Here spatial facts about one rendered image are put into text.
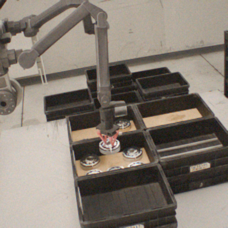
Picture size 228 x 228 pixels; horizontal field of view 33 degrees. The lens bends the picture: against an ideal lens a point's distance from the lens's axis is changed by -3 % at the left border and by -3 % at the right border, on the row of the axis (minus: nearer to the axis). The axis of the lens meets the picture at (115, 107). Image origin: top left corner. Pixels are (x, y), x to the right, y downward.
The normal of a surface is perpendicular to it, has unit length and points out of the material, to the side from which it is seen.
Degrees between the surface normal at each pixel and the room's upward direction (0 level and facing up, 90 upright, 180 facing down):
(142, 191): 0
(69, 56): 90
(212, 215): 0
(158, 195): 0
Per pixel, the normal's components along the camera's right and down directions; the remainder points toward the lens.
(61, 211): -0.11, -0.87
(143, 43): 0.18, 0.45
